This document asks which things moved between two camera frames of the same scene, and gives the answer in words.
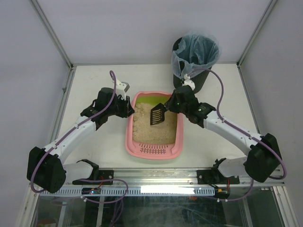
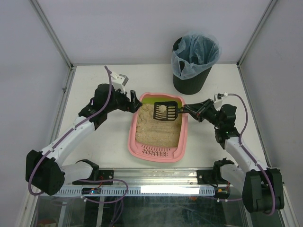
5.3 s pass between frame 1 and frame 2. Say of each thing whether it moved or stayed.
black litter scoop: moved
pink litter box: moved
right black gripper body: moved
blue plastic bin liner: stayed
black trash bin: stayed
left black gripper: moved
